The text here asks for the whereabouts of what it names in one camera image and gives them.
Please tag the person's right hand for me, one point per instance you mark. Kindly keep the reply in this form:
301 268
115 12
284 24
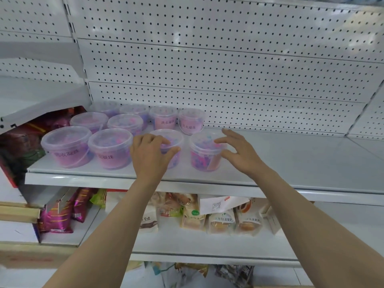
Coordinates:
246 157

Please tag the person's left hand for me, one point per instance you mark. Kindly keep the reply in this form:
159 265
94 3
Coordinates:
148 160

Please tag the person's left thumb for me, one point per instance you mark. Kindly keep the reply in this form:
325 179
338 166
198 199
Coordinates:
173 152

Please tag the person's right thumb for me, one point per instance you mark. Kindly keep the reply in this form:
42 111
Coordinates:
228 156

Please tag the clear pink bead tub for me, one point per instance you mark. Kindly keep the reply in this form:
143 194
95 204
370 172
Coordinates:
172 140

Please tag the person's left forearm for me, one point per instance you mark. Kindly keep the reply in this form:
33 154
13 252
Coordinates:
111 230

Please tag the person's right forearm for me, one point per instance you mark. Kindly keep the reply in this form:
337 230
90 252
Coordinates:
306 224

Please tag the white paper label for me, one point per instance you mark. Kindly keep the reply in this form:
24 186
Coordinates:
219 205

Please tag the clear pastry packet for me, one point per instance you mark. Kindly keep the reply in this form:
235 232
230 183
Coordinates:
171 203

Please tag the white metal shelf board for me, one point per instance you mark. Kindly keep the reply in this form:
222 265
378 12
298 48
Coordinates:
186 242
285 164
36 98

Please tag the group of laundry bead tubs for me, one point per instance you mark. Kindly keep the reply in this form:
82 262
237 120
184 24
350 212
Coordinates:
109 146

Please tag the beige green-label bread packet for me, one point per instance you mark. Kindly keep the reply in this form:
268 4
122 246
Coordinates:
192 214

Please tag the white bun packet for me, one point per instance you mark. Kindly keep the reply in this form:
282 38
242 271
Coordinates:
221 223
247 223

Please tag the white bread packet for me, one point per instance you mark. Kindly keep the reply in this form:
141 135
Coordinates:
149 220

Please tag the small white carton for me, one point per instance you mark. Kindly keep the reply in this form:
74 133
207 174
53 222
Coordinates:
271 220

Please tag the green snack packet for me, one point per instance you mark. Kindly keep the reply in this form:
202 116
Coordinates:
99 198

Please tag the white pegboard back panel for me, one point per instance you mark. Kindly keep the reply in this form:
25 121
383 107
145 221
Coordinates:
228 62
370 119
33 32

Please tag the small purple snack packet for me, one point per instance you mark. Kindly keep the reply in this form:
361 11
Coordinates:
81 203

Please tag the grey printed snack bag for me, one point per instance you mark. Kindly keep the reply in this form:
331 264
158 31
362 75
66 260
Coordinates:
234 276

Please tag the yellow snack bag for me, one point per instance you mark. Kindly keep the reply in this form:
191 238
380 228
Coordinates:
183 274

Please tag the large purple snack packet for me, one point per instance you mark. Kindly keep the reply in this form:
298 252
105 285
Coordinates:
55 214

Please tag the pile of red gift packages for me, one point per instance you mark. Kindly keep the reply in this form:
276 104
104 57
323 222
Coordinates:
24 140

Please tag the stack of white boxes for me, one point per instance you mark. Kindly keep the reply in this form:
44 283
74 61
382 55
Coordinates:
15 230

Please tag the white shelf upright post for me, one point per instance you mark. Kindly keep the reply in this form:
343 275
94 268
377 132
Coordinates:
78 50

